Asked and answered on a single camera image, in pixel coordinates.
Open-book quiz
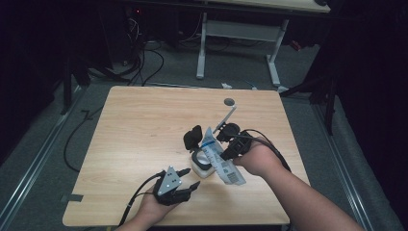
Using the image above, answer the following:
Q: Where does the bundle of black cables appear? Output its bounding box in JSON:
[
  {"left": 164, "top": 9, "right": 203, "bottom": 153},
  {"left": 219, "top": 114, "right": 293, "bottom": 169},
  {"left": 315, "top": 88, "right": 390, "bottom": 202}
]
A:
[{"left": 86, "top": 15, "right": 166, "bottom": 87}]

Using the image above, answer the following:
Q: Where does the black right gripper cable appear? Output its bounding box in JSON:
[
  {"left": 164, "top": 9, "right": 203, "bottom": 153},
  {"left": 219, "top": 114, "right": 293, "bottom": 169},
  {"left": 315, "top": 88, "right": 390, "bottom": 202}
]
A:
[{"left": 237, "top": 129, "right": 293, "bottom": 172}]

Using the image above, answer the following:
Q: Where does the person's left hand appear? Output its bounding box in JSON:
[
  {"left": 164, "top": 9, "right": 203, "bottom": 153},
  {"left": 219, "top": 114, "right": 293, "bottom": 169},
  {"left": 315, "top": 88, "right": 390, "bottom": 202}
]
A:
[{"left": 138, "top": 193, "right": 181, "bottom": 224}]

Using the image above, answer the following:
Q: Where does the clear square jar black lid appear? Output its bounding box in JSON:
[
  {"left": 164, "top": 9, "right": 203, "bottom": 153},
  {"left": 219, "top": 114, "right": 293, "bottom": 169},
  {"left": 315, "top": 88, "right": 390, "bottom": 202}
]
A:
[{"left": 183, "top": 124, "right": 217, "bottom": 179}]

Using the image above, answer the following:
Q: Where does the white-framed wooden desk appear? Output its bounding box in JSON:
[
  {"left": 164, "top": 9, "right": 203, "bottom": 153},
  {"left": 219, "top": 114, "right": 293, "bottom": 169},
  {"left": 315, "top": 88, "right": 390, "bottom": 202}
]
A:
[{"left": 195, "top": 0, "right": 331, "bottom": 88}]

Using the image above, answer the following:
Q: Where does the grey tape strip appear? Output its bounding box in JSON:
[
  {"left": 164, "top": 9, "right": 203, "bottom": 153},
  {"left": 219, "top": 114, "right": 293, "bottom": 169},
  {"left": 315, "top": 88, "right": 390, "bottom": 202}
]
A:
[{"left": 61, "top": 193, "right": 85, "bottom": 204}]

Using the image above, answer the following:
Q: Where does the black metal stand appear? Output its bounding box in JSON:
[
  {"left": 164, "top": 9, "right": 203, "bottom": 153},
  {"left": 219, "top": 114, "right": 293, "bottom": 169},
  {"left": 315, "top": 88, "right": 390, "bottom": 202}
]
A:
[
  {"left": 278, "top": 73, "right": 341, "bottom": 136},
  {"left": 61, "top": 54, "right": 91, "bottom": 116}
]

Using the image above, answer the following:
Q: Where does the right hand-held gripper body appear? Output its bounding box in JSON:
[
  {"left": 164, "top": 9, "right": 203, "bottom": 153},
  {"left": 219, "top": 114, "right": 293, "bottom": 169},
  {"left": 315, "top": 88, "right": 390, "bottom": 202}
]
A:
[{"left": 213, "top": 105, "right": 254, "bottom": 158}]

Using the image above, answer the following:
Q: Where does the person's right hand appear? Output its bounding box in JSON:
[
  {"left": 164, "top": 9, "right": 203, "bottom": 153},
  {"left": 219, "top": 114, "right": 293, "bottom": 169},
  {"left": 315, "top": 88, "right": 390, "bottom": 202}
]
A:
[{"left": 233, "top": 141, "right": 285, "bottom": 177}]

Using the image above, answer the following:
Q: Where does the white blue milk pouch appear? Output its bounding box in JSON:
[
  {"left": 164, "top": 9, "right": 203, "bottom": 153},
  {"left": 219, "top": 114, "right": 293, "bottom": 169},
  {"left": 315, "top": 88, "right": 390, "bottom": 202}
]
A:
[{"left": 200, "top": 126, "right": 247, "bottom": 186}]

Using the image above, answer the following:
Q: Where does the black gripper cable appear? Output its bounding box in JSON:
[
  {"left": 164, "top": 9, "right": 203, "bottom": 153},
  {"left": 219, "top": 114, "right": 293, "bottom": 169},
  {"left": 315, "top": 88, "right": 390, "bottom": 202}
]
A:
[
  {"left": 117, "top": 170, "right": 166, "bottom": 227},
  {"left": 237, "top": 129, "right": 293, "bottom": 172}
]

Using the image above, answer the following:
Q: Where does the long black floor cable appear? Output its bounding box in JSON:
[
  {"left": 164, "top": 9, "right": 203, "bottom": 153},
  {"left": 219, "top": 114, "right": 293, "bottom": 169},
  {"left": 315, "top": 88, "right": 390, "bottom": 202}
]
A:
[{"left": 63, "top": 105, "right": 104, "bottom": 173}]

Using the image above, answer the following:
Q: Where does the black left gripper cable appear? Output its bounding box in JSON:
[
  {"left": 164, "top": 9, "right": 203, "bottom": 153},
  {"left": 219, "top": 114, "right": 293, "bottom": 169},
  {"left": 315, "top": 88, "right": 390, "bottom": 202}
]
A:
[{"left": 117, "top": 170, "right": 166, "bottom": 227}]

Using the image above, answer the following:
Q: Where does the metal floor rail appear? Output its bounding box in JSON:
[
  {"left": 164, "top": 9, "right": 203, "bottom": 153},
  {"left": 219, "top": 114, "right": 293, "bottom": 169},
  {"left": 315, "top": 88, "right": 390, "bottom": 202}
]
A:
[
  {"left": 0, "top": 86, "right": 88, "bottom": 231},
  {"left": 312, "top": 102, "right": 374, "bottom": 231}
]

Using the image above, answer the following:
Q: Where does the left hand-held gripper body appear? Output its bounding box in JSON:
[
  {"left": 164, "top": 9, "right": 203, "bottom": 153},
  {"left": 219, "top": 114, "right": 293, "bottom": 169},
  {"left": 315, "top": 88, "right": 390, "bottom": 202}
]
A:
[{"left": 153, "top": 165, "right": 193, "bottom": 206}]

